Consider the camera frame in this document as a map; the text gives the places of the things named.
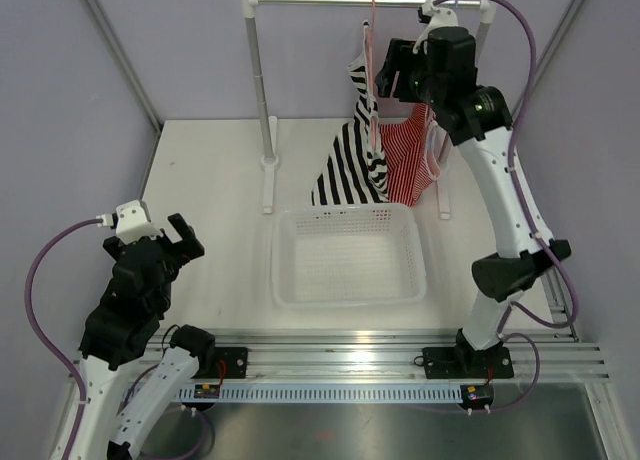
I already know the pink wire hanger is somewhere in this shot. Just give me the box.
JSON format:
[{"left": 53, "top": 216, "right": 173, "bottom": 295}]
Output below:
[{"left": 364, "top": 0, "right": 379, "bottom": 151}]

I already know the black white striped tank top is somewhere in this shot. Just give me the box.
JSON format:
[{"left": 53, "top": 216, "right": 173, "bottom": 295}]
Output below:
[{"left": 311, "top": 21, "right": 389, "bottom": 206}]

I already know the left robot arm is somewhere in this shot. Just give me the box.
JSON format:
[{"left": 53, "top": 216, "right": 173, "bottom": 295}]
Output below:
[{"left": 69, "top": 214, "right": 216, "bottom": 459}]

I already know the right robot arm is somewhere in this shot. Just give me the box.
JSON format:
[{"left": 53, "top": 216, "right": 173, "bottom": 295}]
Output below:
[{"left": 375, "top": 26, "right": 571, "bottom": 379}]

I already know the red white striped tank top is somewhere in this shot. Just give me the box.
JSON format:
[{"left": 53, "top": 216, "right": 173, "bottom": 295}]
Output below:
[{"left": 380, "top": 104, "right": 441, "bottom": 207}]

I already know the white clothes rack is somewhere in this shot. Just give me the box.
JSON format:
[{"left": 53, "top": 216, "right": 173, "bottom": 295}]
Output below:
[{"left": 241, "top": 0, "right": 496, "bottom": 215}]

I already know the white plastic basket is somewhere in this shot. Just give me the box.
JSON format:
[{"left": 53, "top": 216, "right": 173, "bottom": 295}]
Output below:
[{"left": 271, "top": 203, "right": 427, "bottom": 309}]

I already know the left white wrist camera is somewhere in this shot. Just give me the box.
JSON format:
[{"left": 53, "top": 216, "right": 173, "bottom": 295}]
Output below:
[{"left": 95, "top": 200, "right": 163, "bottom": 245}]

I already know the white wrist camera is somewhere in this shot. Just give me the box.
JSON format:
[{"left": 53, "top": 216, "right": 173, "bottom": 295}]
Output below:
[
  {"left": 412, "top": 0, "right": 459, "bottom": 54},
  {"left": 95, "top": 200, "right": 163, "bottom": 245}
]

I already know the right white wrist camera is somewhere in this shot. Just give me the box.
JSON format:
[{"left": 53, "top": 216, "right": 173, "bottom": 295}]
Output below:
[{"left": 412, "top": 0, "right": 459, "bottom": 54}]

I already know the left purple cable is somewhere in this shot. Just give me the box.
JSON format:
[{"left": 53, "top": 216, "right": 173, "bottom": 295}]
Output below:
[{"left": 23, "top": 216, "right": 109, "bottom": 460}]

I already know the purple cable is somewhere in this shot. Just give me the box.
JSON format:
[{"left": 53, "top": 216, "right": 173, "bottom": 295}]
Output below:
[
  {"left": 23, "top": 216, "right": 109, "bottom": 460},
  {"left": 434, "top": 0, "right": 576, "bottom": 411}
]

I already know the right aluminium frame post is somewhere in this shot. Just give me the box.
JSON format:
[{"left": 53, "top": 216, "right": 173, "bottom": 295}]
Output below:
[{"left": 534, "top": 0, "right": 587, "bottom": 85}]

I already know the aluminium frame post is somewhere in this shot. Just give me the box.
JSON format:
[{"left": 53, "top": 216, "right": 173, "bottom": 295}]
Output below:
[
  {"left": 534, "top": 0, "right": 587, "bottom": 85},
  {"left": 73, "top": 0, "right": 164, "bottom": 136}
]

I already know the white slotted cable duct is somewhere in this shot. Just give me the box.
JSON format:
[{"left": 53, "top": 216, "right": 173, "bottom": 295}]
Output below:
[{"left": 175, "top": 383, "right": 462, "bottom": 404}]

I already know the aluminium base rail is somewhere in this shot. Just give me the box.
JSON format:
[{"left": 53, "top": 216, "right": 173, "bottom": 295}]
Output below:
[{"left": 74, "top": 329, "right": 611, "bottom": 386}]

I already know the left aluminium frame post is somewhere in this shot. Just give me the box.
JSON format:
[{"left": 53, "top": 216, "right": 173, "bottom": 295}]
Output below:
[{"left": 73, "top": 0, "right": 164, "bottom": 136}]

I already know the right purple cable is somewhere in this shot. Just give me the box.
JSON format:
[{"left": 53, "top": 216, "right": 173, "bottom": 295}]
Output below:
[{"left": 434, "top": 0, "right": 576, "bottom": 411}]

